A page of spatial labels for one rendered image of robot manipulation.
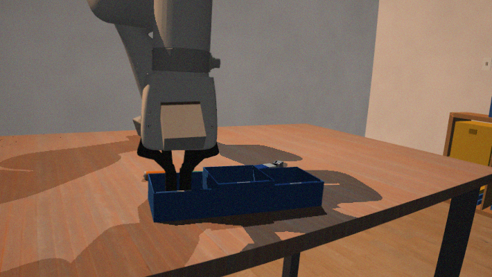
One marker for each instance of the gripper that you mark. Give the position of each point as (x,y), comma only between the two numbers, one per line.
(176,86)

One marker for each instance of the dark blue rack of bins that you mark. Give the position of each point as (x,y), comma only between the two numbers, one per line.
(234,190)

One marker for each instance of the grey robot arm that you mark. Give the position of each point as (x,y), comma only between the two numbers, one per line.
(181,42)

